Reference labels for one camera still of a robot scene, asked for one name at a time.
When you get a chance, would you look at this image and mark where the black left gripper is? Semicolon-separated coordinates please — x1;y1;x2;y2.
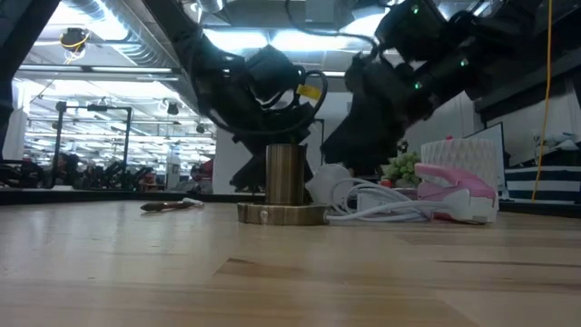
226;45;329;193

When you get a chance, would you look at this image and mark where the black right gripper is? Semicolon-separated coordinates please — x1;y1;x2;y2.
320;48;433;177

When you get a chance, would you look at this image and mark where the white lamp power cable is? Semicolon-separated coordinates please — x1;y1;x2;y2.
324;176;448;224

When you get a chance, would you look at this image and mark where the green cactus plant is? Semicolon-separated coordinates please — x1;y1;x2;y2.
383;151;422;187

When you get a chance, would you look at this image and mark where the person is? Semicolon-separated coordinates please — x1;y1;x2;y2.
188;158;215;195
54;152;85;189

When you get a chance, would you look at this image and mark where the white textured pen cup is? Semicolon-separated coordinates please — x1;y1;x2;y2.
420;137;498;192

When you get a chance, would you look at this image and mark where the pink ruler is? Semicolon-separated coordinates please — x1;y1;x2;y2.
413;162;500;225

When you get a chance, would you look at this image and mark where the white board panel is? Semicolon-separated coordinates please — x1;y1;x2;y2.
465;121;506;188

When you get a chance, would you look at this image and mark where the striped black white furniture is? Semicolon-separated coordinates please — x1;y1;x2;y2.
503;164;581;204

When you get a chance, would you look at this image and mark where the yellow cable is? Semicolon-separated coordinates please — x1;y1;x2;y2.
530;0;556;203

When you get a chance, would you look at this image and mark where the black gantry frame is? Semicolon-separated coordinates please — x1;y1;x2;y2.
48;101;134;188

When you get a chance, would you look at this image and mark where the hanging yellow cable reel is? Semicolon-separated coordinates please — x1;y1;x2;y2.
58;26;91;63

